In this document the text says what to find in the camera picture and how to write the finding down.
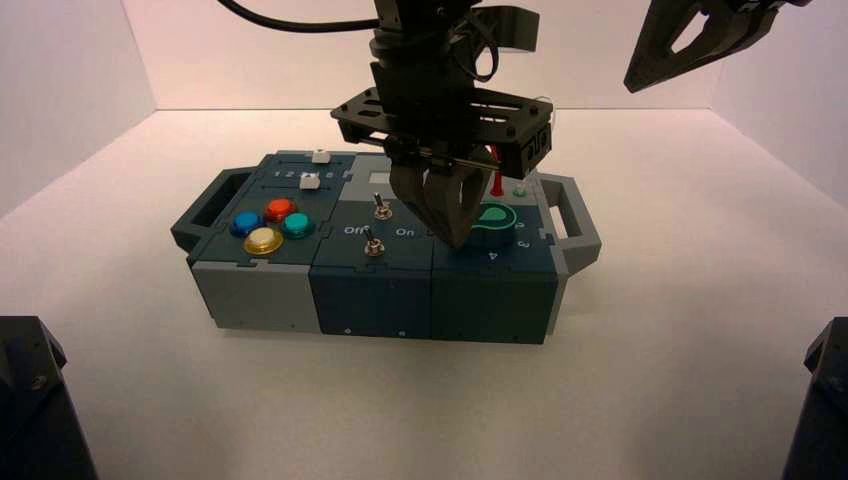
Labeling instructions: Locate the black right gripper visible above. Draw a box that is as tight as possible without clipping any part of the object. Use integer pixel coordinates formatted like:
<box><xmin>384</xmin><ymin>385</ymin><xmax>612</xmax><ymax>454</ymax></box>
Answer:
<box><xmin>623</xmin><ymin>0</ymin><xmax>813</xmax><ymax>93</ymax></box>

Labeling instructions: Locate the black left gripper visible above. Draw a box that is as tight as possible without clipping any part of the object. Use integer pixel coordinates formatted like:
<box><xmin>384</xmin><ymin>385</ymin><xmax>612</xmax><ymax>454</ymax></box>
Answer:
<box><xmin>329</xmin><ymin>59</ymin><xmax>554</xmax><ymax>250</ymax></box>

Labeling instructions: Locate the green teardrop rotary knob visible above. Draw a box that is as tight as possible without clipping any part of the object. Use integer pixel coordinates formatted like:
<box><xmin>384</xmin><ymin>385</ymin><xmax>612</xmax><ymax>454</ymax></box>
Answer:
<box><xmin>463</xmin><ymin>203</ymin><xmax>520</xmax><ymax>250</ymax></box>

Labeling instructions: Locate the blue grey modular task box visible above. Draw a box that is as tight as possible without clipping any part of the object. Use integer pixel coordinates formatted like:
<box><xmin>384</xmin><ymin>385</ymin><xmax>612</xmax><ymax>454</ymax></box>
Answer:
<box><xmin>170</xmin><ymin>150</ymin><xmax>602</xmax><ymax>346</ymax></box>

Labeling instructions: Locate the teal round push button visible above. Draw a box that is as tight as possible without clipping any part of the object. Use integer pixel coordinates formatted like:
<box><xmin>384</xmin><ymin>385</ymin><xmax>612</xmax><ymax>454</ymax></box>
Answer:
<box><xmin>278</xmin><ymin>212</ymin><xmax>317</xmax><ymax>241</ymax></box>

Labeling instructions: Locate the orange round push button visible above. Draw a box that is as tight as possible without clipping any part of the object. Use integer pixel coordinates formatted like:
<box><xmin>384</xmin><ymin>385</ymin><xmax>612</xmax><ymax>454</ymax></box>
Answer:
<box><xmin>263</xmin><ymin>197</ymin><xmax>297</xmax><ymax>225</ymax></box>

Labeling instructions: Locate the yellow round push button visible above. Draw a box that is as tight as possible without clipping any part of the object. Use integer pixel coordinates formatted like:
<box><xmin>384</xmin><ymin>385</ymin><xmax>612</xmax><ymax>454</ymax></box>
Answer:
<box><xmin>242</xmin><ymin>227</ymin><xmax>285</xmax><ymax>257</ymax></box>

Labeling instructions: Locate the blue round push button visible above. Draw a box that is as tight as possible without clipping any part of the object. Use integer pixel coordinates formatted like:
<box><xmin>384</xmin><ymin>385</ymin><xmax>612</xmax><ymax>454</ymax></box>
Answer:
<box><xmin>229</xmin><ymin>211</ymin><xmax>264</xmax><ymax>240</ymax></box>

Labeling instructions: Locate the red plug jumper cable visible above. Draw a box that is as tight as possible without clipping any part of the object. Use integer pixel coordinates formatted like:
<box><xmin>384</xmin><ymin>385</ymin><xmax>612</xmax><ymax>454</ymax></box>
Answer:
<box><xmin>489</xmin><ymin>148</ymin><xmax>505</xmax><ymax>199</ymax></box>

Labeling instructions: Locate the white plug jumper cable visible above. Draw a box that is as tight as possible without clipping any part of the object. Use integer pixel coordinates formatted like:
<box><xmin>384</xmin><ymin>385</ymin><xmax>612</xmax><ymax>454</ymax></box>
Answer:
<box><xmin>511</xmin><ymin>96</ymin><xmax>556</xmax><ymax>199</ymax></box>

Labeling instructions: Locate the thin black camera cable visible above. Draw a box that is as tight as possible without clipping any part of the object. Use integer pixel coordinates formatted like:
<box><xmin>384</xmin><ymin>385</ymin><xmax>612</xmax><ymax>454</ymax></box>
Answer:
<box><xmin>463</xmin><ymin>16</ymin><xmax>500</xmax><ymax>84</ymax></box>

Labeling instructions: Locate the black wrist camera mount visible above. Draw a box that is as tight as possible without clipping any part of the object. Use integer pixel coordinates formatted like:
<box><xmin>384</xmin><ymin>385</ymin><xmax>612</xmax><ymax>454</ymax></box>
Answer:
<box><xmin>473</xmin><ymin>5</ymin><xmax>541</xmax><ymax>53</ymax></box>

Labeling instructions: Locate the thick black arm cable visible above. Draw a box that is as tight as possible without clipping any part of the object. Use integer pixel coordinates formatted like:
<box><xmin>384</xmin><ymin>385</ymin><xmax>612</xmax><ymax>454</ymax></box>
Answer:
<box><xmin>215</xmin><ymin>0</ymin><xmax>382</xmax><ymax>33</ymax></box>

